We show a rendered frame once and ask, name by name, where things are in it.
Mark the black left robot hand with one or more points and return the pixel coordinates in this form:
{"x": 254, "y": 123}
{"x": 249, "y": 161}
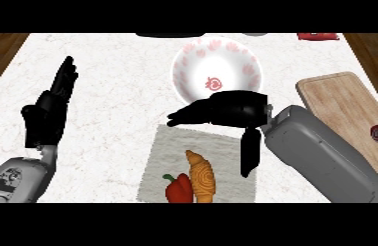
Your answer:
{"x": 45, "y": 115}

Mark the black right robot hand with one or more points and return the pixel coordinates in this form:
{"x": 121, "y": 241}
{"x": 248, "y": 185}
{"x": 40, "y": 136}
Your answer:
{"x": 230, "y": 106}

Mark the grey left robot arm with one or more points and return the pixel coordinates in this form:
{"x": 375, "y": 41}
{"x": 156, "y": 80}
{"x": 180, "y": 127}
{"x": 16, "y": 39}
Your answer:
{"x": 26, "y": 178}

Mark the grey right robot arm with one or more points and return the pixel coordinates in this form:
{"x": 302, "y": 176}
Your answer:
{"x": 319, "y": 156}

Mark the white bowl with pink print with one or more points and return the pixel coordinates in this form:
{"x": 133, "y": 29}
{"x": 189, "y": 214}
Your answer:
{"x": 215, "y": 68}

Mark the grey cloth placemat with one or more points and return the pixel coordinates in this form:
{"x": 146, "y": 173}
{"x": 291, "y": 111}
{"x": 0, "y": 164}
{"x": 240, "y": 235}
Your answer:
{"x": 171, "y": 146}

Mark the golden brown croissant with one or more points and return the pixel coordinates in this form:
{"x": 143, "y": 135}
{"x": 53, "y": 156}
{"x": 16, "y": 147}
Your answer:
{"x": 200, "y": 178}

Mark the grey round object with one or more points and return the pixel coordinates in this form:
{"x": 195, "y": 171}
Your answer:
{"x": 254, "y": 34}

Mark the wooden cutting board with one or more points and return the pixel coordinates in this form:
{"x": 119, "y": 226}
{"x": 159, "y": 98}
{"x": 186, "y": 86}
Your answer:
{"x": 344, "y": 103}

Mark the black appliance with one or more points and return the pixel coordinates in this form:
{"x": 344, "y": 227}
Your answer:
{"x": 169, "y": 34}

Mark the red bell pepper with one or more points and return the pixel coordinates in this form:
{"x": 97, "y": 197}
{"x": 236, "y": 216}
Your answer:
{"x": 178, "y": 190}

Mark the dark red round object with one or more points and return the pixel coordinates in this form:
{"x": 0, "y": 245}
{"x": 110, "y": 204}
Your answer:
{"x": 373, "y": 132}

